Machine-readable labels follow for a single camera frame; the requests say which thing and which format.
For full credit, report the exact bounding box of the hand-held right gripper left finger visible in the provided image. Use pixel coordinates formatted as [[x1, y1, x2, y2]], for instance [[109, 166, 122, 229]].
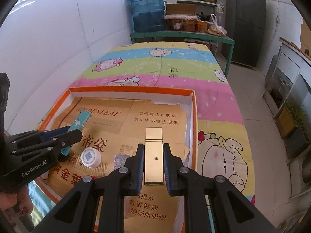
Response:
[[31, 144, 145, 233]]

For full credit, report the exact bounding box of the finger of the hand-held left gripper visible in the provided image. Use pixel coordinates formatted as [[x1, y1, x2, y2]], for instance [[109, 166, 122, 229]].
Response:
[[11, 129, 83, 156], [5, 126, 71, 148]]

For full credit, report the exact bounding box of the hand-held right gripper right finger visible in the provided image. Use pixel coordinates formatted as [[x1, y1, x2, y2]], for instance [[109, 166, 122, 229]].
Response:
[[163, 143, 277, 233]]

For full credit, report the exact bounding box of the light blue tube box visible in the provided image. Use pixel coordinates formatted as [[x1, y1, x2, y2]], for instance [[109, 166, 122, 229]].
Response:
[[59, 110, 92, 157]]

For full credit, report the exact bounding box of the gold rectangular box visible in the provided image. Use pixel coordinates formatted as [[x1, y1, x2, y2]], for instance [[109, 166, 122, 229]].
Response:
[[144, 127, 165, 186]]

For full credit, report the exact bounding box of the white bottle cap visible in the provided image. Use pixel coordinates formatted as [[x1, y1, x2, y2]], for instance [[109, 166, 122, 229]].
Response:
[[81, 148, 102, 168]]

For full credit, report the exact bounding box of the shallow orange-rimmed box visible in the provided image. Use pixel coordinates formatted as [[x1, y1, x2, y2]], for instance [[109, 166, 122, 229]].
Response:
[[29, 85, 198, 233]]

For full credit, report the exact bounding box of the person's left hand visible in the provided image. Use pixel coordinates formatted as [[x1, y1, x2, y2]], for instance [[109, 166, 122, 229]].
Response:
[[0, 190, 33, 214]]

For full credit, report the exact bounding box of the printed cartoon blanket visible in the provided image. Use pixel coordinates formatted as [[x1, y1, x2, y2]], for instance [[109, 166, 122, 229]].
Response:
[[27, 41, 255, 233]]

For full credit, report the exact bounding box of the planter box with grass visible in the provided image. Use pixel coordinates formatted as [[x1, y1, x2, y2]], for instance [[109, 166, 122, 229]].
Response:
[[276, 102, 310, 158]]

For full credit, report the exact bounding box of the green metal table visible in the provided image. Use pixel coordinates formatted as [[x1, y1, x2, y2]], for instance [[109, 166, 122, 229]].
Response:
[[130, 30, 236, 78]]

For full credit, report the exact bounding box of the blue water jug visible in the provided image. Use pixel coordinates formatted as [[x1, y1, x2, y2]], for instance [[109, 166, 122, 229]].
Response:
[[129, 0, 167, 32]]

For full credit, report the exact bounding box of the plastic bag of food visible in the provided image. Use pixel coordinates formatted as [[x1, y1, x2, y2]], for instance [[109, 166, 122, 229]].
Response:
[[207, 14, 227, 36]]

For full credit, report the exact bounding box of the white cabinet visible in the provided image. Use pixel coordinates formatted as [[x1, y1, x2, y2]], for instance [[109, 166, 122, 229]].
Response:
[[265, 37, 311, 119]]

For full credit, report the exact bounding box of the cardboard box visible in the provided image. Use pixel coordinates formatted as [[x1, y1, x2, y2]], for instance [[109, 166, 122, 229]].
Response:
[[166, 3, 197, 15]]

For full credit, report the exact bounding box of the dark grey refrigerator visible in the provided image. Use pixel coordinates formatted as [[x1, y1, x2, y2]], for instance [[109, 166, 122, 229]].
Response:
[[222, 0, 267, 68]]

